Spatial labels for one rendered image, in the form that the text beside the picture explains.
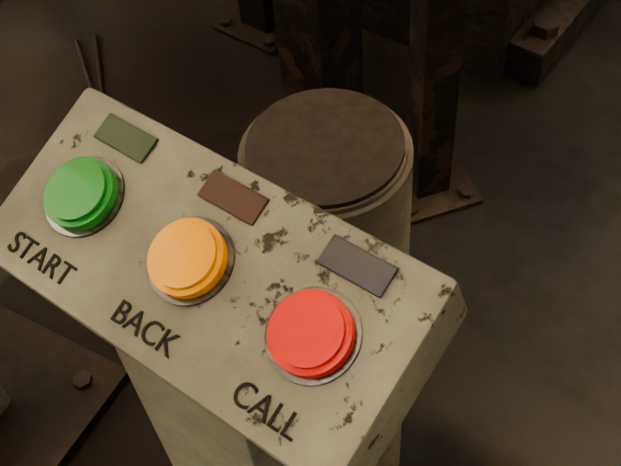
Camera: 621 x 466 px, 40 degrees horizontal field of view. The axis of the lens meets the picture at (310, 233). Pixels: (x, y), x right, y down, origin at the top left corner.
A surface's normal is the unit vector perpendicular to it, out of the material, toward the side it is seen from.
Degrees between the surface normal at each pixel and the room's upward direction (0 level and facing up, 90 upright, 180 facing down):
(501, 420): 0
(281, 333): 20
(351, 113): 0
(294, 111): 0
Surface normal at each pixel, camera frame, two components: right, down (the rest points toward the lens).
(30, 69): -0.07, -0.61
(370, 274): -0.26, -0.35
